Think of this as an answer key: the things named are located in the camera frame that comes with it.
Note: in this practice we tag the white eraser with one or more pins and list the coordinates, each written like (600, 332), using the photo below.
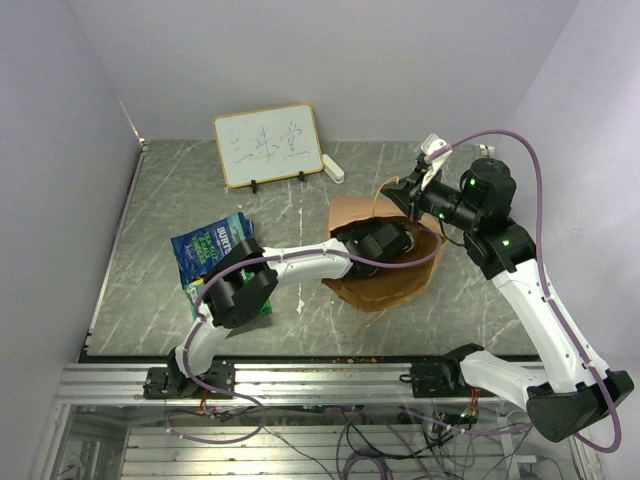
(332, 169)

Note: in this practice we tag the small whiteboard yellow frame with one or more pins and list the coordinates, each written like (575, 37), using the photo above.
(268, 145)

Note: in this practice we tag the aluminium rail frame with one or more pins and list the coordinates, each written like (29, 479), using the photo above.
(290, 418)

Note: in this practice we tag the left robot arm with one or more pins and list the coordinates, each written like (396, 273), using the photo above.
(236, 289)

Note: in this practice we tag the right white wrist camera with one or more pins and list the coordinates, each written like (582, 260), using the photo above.
(434, 153)

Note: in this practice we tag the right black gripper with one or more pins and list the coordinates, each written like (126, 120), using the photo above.
(407, 191)

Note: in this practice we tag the blue green Burts vinegar bag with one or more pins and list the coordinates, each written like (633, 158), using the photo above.
(198, 251)

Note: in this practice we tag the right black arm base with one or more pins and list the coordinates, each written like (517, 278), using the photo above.
(436, 379)

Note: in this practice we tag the green snack packet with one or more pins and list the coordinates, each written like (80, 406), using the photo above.
(193, 289)

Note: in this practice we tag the brown paper bag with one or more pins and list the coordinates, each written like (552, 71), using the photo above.
(387, 289)

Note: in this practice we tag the green Chuba cassava chips bag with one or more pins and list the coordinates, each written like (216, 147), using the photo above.
(267, 310)

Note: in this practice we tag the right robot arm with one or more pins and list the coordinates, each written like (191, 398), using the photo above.
(576, 388)

